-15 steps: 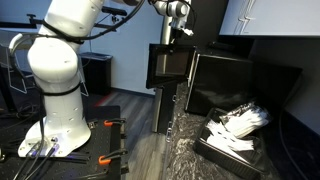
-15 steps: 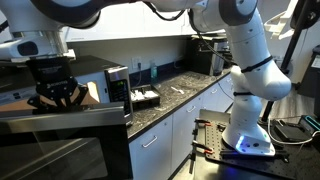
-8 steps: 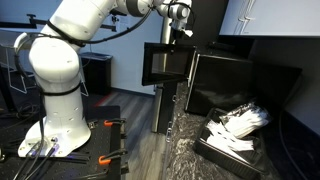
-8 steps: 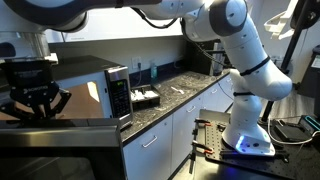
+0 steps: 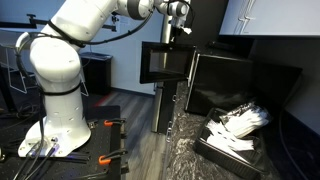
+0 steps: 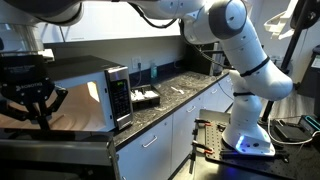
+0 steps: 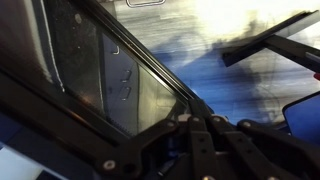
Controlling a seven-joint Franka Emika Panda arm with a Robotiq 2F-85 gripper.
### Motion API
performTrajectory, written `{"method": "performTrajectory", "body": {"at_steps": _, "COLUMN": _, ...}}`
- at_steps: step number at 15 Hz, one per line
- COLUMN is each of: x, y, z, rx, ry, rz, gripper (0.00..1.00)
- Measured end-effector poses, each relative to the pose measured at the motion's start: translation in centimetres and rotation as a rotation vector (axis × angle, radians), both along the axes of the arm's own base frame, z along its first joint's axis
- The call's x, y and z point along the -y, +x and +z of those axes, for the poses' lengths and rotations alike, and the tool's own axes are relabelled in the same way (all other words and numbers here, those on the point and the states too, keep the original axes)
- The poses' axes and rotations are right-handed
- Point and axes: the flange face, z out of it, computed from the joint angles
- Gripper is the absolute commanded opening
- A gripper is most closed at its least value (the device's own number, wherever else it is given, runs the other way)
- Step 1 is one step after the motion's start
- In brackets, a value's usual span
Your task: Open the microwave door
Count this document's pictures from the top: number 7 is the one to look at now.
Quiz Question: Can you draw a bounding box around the silver cabinet handle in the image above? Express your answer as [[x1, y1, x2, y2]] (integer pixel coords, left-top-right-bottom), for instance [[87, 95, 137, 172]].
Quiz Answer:
[[125, 0, 167, 8]]

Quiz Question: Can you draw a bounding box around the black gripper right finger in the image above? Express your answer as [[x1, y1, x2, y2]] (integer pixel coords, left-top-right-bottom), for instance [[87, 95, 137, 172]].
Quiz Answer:
[[209, 115, 320, 180]]

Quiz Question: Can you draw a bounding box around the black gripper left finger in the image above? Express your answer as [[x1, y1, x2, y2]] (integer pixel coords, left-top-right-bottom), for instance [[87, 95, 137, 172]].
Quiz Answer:
[[94, 114, 214, 180]]

